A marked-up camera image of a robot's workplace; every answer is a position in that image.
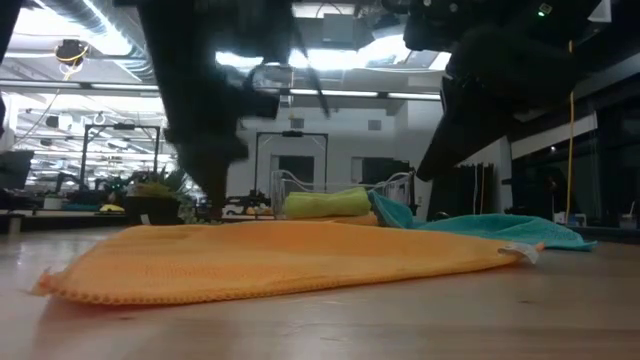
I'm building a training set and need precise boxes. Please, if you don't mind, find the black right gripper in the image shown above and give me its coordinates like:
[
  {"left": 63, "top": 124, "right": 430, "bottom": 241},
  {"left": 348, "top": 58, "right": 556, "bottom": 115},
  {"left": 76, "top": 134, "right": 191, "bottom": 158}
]
[{"left": 414, "top": 23, "right": 585, "bottom": 184}]

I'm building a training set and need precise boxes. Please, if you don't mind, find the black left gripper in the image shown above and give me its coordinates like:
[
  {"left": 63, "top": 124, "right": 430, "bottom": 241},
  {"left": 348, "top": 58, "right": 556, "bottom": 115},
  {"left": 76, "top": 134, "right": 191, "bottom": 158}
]
[{"left": 137, "top": 0, "right": 282, "bottom": 211}]

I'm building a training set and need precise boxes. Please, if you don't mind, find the yellow-orange microfiber towel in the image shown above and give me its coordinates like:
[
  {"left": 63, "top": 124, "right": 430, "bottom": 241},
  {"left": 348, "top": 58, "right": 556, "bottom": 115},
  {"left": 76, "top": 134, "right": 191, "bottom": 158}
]
[
  {"left": 28, "top": 220, "right": 546, "bottom": 307},
  {"left": 287, "top": 212, "right": 380, "bottom": 227}
]

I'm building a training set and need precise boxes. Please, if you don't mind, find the green microfiber towel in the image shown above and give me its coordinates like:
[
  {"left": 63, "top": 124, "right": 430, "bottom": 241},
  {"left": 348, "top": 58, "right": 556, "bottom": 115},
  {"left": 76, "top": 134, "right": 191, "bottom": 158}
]
[{"left": 282, "top": 186, "right": 373, "bottom": 220}]

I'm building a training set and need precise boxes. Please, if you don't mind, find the turquoise microfiber towel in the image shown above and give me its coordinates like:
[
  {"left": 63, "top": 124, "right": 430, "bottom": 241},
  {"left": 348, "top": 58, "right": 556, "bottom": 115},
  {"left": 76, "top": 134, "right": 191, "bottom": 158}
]
[{"left": 368, "top": 189, "right": 599, "bottom": 253}]

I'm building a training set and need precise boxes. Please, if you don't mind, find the black curtain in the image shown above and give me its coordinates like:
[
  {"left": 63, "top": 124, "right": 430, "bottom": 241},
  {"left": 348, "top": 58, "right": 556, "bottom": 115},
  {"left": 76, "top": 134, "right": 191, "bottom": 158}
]
[{"left": 427, "top": 162, "right": 497, "bottom": 222}]

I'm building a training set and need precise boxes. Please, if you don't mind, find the clear plastic bin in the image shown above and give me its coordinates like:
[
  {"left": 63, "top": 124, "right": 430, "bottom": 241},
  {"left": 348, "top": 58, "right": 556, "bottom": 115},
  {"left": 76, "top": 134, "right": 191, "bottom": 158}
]
[{"left": 269, "top": 169, "right": 417, "bottom": 222}]

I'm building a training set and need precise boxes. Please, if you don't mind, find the potted succulent plant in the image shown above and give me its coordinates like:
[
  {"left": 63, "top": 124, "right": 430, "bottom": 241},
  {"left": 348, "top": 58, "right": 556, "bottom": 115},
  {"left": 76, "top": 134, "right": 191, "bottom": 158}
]
[{"left": 123, "top": 167, "right": 204, "bottom": 227}]

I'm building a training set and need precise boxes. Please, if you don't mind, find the long linear ceiling lamp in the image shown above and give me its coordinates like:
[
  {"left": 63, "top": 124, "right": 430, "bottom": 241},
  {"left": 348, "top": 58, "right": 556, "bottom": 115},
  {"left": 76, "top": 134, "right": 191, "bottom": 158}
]
[{"left": 0, "top": 82, "right": 442, "bottom": 100}]

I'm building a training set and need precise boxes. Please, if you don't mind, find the small white box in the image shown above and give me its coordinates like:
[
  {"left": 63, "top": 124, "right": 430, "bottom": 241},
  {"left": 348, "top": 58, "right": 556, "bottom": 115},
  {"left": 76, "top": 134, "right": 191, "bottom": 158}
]
[{"left": 552, "top": 212, "right": 588, "bottom": 227}]

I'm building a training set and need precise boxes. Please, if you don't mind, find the clear cup with straw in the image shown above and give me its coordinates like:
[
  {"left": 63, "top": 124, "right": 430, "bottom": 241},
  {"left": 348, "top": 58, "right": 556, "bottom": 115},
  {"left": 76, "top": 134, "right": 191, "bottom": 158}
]
[{"left": 618, "top": 200, "right": 639, "bottom": 231}]

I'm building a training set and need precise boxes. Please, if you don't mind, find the white ceiling unit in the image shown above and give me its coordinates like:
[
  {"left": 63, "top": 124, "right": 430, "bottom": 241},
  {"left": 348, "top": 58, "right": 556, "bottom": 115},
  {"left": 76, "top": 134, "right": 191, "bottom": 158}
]
[{"left": 587, "top": 0, "right": 613, "bottom": 24}]

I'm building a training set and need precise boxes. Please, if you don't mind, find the black computer monitor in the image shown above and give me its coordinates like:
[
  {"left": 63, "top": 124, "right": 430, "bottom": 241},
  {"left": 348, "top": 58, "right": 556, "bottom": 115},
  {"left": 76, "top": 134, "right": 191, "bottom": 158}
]
[{"left": 0, "top": 149, "right": 36, "bottom": 191}]

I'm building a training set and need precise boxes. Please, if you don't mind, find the yellow hanging cable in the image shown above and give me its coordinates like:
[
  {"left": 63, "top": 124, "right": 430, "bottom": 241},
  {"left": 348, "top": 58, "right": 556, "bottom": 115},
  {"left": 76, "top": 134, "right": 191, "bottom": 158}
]
[{"left": 478, "top": 162, "right": 488, "bottom": 216}]

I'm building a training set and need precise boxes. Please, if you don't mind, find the black ceiling cable reel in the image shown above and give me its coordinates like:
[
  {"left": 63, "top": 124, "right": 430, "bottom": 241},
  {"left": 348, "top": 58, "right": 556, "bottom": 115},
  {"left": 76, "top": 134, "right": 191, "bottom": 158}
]
[{"left": 53, "top": 38, "right": 90, "bottom": 67}]

